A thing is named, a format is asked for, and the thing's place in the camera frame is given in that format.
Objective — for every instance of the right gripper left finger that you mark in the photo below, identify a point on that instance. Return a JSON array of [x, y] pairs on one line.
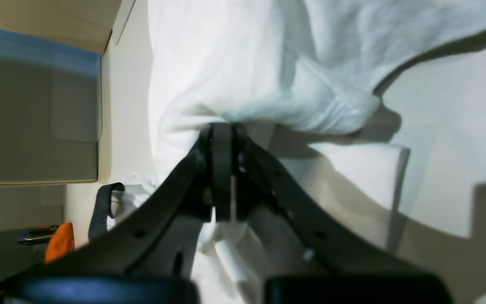
[[146, 259]]

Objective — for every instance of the white t-shirt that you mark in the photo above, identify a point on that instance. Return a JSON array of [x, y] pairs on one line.
[[300, 74]]

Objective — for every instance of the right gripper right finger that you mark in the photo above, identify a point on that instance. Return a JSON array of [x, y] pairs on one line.
[[312, 259]]

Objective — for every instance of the grey cardboard box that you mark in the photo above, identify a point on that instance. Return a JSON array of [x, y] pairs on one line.
[[51, 116]]

